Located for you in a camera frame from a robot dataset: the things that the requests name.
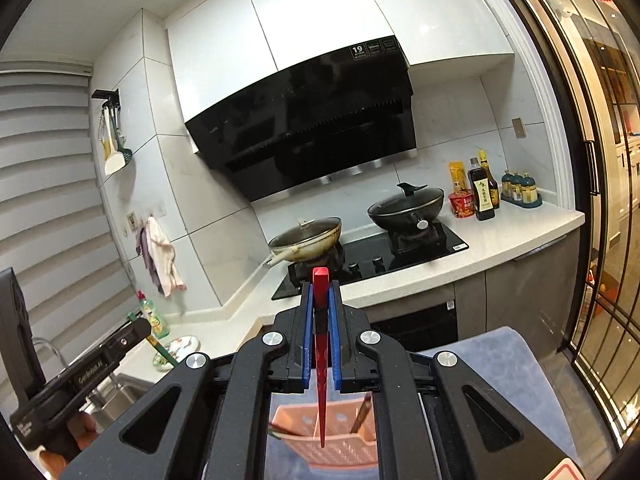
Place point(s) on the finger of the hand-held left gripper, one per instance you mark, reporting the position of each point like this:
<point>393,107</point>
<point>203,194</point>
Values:
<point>127,337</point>

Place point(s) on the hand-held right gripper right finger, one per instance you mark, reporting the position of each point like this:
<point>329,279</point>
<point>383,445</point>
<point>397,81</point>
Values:
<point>334,325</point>

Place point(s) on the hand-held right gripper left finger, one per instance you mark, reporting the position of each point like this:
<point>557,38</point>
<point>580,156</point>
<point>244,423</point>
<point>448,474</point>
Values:
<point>306,325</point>

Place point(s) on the red chopstick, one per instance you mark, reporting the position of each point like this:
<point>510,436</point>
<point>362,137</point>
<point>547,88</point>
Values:
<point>320,280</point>

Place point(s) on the brown chopstick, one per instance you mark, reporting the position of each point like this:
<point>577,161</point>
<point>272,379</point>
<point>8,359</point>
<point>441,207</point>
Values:
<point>361,412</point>

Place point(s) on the pink perforated utensil holder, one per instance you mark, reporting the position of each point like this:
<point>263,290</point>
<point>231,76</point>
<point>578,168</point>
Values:
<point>350,452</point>

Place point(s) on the person's left hand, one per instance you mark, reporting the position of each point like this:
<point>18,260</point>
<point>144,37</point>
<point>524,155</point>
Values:
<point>85,427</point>

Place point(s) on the green dish soap bottle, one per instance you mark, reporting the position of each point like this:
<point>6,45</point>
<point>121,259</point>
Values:
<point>157,322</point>

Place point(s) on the chrome faucet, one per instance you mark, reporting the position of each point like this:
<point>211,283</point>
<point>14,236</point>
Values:
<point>47,347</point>

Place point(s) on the patterned plate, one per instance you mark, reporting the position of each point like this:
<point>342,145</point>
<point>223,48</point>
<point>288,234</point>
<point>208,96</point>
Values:
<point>184,347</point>

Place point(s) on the steel sink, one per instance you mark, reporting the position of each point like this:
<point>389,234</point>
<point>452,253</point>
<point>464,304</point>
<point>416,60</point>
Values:
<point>120,400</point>

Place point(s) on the beige wok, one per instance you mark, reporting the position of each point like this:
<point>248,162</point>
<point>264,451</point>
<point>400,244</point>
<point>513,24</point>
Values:
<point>310,245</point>

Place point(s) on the purple hanging cloth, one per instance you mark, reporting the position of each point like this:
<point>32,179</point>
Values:
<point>145,255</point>

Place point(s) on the white pink hanging towel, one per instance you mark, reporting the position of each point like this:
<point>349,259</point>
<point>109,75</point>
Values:
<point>162,255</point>

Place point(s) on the glass wok lid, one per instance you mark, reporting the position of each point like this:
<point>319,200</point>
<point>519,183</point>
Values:
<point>305,235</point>

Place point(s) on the black wok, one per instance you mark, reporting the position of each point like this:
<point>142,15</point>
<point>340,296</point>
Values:
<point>405,215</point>

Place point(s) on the black gas stove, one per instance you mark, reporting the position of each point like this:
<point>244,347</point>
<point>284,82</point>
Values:
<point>440,247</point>

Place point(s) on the black wok lid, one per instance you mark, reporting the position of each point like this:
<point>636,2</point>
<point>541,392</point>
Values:
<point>405,199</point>

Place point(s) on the blue-grey plush blanket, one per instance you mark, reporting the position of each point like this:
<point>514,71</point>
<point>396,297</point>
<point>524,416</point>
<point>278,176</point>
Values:
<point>480,360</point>

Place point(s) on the grey window blind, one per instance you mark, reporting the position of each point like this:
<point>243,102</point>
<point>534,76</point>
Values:
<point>50,185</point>

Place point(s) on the red instant noodle cup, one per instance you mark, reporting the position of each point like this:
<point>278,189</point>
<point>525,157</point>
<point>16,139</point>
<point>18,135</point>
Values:
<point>461,205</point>

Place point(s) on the white hanging spatula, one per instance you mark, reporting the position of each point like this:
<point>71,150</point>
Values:
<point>114,160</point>

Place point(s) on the green hanging utensil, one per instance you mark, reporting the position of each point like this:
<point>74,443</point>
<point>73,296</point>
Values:
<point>125,150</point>

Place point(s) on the yellow seasoning bottle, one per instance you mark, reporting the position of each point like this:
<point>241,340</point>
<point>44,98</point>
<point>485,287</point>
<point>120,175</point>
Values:
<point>456,177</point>

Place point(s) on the large dark soy sauce bottle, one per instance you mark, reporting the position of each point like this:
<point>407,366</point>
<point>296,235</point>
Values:
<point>482,195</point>

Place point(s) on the black range hood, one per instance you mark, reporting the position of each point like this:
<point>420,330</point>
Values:
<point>310,125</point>

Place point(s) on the slim dark sauce bottle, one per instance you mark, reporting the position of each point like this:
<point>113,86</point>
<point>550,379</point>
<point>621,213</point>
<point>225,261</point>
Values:
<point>492,180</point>

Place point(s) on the green seasoning jar set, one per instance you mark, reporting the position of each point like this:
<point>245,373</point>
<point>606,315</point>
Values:
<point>522,190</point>

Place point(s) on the black-framed glass sliding door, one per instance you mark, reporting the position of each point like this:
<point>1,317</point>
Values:
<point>600,185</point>

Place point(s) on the white upper cabinets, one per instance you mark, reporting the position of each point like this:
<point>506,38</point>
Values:
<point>325,10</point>

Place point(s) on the small wall outlet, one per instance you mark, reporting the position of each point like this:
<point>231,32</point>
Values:
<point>131,221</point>

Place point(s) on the black wall hook rack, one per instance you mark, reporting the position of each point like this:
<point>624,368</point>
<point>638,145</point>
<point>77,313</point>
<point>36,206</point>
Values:
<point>105,95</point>

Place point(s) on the grey wall switch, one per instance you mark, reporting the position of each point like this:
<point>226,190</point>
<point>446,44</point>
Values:
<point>519,127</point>

